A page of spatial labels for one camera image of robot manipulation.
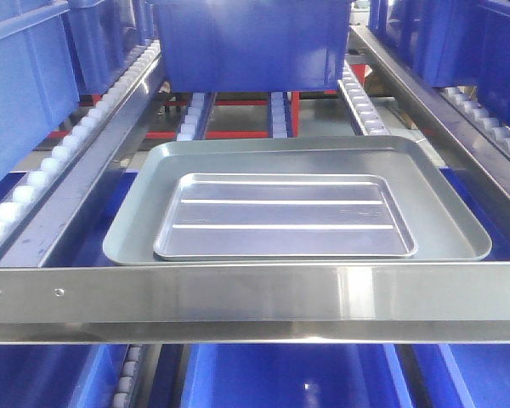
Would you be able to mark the blue crate shelf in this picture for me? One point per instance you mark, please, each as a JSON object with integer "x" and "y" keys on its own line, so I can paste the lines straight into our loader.
{"x": 54, "y": 52}
{"x": 452, "y": 43}

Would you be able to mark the centre white roller track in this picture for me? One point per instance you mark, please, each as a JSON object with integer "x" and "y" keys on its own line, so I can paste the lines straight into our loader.
{"x": 279, "y": 116}

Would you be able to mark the blue bin below centre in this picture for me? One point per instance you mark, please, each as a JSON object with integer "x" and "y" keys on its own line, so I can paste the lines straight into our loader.
{"x": 294, "y": 375}

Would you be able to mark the blue crate centre back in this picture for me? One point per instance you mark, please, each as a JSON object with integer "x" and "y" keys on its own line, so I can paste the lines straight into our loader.
{"x": 252, "y": 46}

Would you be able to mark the blue crate right shelf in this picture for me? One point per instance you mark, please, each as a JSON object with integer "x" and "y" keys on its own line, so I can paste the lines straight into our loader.
{"x": 452, "y": 43}

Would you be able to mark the blue bin below left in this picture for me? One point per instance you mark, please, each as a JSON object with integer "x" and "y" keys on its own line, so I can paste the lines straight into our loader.
{"x": 59, "y": 375}

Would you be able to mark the far left roller track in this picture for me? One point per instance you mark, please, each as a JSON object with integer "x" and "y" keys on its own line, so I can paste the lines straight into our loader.
{"x": 17, "y": 204}

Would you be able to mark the blue crate left shelf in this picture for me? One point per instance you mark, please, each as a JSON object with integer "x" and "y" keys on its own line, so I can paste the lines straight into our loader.
{"x": 54, "y": 52}

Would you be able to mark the right white roller track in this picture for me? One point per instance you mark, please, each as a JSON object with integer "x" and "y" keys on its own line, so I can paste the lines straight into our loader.
{"x": 364, "y": 118}

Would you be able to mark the left steel divider rail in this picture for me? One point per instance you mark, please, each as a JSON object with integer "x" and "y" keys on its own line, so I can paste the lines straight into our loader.
{"x": 52, "y": 230}

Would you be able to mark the red steel floor frame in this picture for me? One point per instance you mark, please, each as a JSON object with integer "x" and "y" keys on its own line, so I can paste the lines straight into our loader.
{"x": 245, "y": 115}

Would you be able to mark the steel divider rail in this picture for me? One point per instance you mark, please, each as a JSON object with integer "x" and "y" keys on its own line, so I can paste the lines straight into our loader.
{"x": 430, "y": 109}
{"x": 52, "y": 230}

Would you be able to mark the blue bin below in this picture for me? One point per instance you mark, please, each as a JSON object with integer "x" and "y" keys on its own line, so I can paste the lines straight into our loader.
{"x": 465, "y": 375}
{"x": 294, "y": 375}
{"x": 59, "y": 375}

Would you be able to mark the white roller track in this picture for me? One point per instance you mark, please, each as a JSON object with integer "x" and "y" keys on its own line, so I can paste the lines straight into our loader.
{"x": 195, "y": 120}
{"x": 279, "y": 116}
{"x": 364, "y": 118}

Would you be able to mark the silver ribbed metal tray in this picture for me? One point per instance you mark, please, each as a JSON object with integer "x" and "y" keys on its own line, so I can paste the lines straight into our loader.
{"x": 224, "y": 216}

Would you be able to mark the large grey-green tray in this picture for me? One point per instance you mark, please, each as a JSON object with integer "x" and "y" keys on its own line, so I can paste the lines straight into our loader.
{"x": 442, "y": 224}

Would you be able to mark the front steel cross beam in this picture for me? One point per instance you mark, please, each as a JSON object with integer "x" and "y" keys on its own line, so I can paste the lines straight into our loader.
{"x": 357, "y": 302}

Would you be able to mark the blue bin below right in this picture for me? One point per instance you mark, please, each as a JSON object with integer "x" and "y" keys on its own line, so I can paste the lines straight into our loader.
{"x": 465, "y": 375}

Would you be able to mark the far right roller track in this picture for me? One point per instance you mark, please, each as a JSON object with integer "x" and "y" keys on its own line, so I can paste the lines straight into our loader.
{"x": 497, "y": 132}

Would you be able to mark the right steel divider rail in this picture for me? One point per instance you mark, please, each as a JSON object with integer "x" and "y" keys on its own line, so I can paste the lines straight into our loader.
{"x": 430, "y": 109}

